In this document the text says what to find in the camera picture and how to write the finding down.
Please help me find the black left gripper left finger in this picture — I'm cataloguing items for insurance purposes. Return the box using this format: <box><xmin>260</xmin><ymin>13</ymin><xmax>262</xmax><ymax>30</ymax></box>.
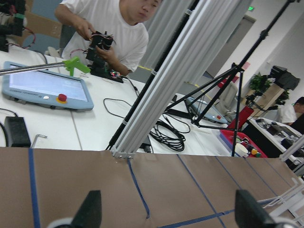
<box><xmin>71</xmin><ymin>190</ymin><xmax>102</xmax><ymax>228</ymax></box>

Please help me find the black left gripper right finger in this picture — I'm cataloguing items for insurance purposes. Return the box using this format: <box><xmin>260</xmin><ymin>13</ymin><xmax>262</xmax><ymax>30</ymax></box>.
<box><xmin>235</xmin><ymin>190</ymin><xmax>276</xmax><ymax>228</ymax></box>

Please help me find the white paper cup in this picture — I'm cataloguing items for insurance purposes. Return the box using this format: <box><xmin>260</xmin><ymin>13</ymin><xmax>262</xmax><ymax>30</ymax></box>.
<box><xmin>235</xmin><ymin>143</ymin><xmax>248</xmax><ymax>157</ymax></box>

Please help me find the red plastic bin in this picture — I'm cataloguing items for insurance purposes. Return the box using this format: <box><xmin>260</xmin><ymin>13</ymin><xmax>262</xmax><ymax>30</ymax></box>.
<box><xmin>219</xmin><ymin>130</ymin><xmax>268</xmax><ymax>158</ymax></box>

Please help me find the red thermos bottle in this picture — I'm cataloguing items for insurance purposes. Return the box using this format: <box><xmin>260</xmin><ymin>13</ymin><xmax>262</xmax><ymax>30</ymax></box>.
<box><xmin>228</xmin><ymin>106</ymin><xmax>254</xmax><ymax>130</ymax></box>

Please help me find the seated man at desk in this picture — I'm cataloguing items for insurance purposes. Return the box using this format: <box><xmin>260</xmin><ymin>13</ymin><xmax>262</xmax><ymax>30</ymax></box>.
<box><xmin>278</xmin><ymin>96</ymin><xmax>304</xmax><ymax>125</ymax></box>

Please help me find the black power adapter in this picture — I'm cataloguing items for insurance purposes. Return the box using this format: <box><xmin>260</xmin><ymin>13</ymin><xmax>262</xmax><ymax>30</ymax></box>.
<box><xmin>4</xmin><ymin>116</ymin><xmax>31</xmax><ymax>148</ymax></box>

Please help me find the blue teach pendant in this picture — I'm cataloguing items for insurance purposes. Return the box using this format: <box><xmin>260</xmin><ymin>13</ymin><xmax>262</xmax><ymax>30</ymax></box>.
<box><xmin>1</xmin><ymin>70</ymin><xmax>94</xmax><ymax>112</ymax></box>
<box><xmin>184</xmin><ymin>97</ymin><xmax>228</xmax><ymax>124</ymax></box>

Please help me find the green plastic printed part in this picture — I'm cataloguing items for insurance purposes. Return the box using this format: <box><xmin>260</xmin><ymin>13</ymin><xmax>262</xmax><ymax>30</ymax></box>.
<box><xmin>63</xmin><ymin>56</ymin><xmax>91</xmax><ymax>76</ymax></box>

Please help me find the person in white shirt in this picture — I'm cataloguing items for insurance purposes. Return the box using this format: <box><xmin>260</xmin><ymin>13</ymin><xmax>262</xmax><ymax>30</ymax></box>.
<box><xmin>55</xmin><ymin>0</ymin><xmax>162</xmax><ymax>76</ymax></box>

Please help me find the white wire dish rack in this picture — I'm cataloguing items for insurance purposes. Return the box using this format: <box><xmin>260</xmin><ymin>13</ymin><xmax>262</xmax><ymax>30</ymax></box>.
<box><xmin>257</xmin><ymin>178</ymin><xmax>304</xmax><ymax>228</ymax></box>

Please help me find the black camera tripod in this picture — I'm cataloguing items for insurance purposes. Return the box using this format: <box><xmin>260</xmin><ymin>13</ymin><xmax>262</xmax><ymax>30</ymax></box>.
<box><xmin>165</xmin><ymin>0</ymin><xmax>301</xmax><ymax>157</ymax></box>

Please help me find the coiled black cable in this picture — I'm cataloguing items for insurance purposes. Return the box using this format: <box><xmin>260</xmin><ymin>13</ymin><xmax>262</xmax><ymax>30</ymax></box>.
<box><xmin>149</xmin><ymin>115</ymin><xmax>190</xmax><ymax>152</ymax></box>

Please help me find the aluminium frame post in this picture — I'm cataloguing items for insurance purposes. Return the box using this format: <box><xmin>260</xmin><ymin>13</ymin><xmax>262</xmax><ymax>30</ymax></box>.
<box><xmin>110</xmin><ymin>0</ymin><xmax>251</xmax><ymax>159</ymax></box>

